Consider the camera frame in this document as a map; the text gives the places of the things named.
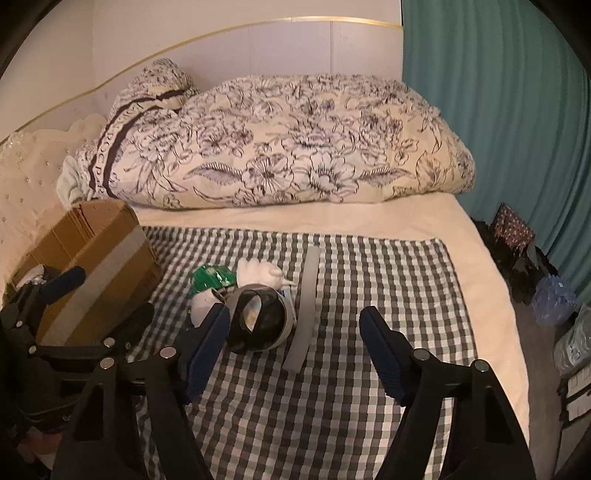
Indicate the green packet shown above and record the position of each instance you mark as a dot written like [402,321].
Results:
[210,277]

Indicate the clear plastic wrapped pack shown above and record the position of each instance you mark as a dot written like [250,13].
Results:
[577,341]

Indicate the blue water bottle pack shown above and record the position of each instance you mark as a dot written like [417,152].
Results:
[554,300]

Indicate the pale green towel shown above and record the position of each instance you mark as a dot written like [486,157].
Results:
[71,184]

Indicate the white bottle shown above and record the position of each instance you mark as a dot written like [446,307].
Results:
[203,309]

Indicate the floral duvet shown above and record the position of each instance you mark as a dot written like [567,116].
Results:
[323,138]

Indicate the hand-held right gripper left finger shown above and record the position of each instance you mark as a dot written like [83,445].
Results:
[210,350]

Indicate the white tufted headboard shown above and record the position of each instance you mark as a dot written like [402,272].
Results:
[27,184]

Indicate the white cloth bundle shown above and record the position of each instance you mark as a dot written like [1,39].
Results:
[258,272]

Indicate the floral pillow with dark stripes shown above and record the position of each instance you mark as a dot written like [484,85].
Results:
[138,138]

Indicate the dark patterned bag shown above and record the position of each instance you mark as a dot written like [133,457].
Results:
[512,226]

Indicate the teal curtain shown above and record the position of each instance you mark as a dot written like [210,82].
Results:
[485,115]

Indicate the checked cloth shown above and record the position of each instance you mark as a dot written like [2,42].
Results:
[369,277]

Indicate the dark bags pile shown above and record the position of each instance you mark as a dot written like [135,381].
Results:
[521,277]

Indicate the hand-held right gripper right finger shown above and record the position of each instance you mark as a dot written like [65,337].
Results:
[383,355]

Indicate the brown cardboard box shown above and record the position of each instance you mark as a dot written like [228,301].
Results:
[111,258]

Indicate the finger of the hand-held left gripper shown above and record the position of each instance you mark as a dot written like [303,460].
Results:
[64,281]
[136,323]

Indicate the grey strip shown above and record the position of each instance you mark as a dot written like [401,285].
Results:
[304,314]

